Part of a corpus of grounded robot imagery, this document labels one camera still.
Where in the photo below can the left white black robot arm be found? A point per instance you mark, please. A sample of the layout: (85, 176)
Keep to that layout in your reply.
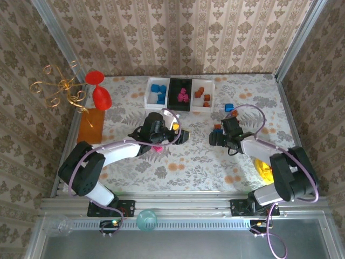
(118, 151)

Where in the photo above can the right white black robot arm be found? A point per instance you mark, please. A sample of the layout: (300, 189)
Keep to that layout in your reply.
(258, 147)

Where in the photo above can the white plastic container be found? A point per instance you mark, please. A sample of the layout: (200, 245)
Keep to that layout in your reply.
(209, 88)
(151, 103)

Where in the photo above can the floral tablecloth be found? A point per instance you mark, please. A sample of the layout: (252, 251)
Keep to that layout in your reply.
(199, 172)

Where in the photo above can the black plastic container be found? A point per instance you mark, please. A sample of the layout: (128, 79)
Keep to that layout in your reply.
(173, 89)

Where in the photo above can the yellow plastic toy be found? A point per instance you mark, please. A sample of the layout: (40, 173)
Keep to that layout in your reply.
(262, 168)

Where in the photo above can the red plastic wine glass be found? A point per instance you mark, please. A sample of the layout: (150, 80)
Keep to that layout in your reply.
(102, 98)

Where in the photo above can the orange translucent sheet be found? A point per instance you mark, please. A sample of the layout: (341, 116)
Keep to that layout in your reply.
(91, 129)

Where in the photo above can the teal plastic cup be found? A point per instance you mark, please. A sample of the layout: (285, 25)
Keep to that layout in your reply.
(147, 221)

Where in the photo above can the grey metal base tray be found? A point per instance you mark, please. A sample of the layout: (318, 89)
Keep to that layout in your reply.
(188, 245)

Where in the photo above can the small black circuit board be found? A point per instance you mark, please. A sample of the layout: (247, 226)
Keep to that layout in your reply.
(110, 224)

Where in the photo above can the clear plastic cup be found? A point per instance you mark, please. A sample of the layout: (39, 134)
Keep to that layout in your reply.
(58, 226)

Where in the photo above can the aluminium table side rail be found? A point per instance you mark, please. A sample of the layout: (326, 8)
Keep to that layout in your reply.
(72, 126)
(293, 121)

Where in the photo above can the aluminium frame cross rail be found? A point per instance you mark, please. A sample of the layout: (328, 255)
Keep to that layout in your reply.
(183, 205)

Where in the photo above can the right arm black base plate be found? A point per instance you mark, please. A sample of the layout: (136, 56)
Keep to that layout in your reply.
(237, 207)

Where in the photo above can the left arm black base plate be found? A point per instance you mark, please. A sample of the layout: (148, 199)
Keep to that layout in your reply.
(129, 207)

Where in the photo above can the aluminium frame post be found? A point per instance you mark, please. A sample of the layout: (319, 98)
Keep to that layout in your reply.
(299, 40)
(61, 40)

